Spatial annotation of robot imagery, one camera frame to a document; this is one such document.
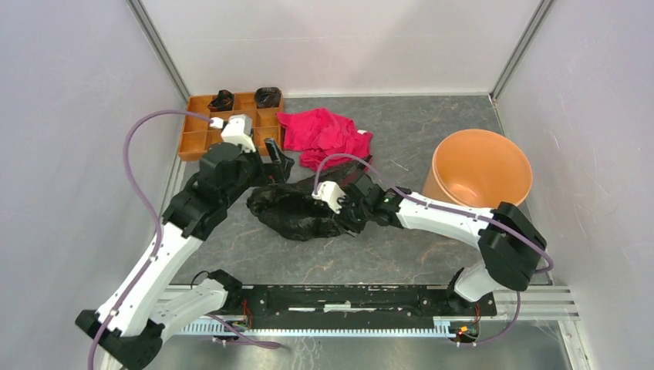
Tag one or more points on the orange plastic trash bin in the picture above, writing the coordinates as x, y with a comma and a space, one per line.
478, 168

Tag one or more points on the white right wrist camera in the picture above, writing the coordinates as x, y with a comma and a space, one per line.
330, 194

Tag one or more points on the wooden compartment tray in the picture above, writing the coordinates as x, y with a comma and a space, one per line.
197, 136

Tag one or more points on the dark rolled item back right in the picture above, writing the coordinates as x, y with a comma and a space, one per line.
267, 97

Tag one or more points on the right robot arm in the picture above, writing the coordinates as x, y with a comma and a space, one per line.
510, 246

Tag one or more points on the red crumpled cloth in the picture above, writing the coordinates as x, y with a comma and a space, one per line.
319, 133

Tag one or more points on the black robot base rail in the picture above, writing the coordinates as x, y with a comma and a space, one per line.
347, 306

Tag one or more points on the black rolled item back left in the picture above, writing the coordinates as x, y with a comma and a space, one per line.
223, 101

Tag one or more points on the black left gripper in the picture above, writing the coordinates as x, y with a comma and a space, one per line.
278, 171

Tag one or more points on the black plastic trash bag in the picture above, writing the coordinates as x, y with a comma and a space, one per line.
290, 210

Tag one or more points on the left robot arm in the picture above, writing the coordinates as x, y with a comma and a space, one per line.
131, 326

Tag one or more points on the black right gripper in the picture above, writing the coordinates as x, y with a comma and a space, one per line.
355, 228

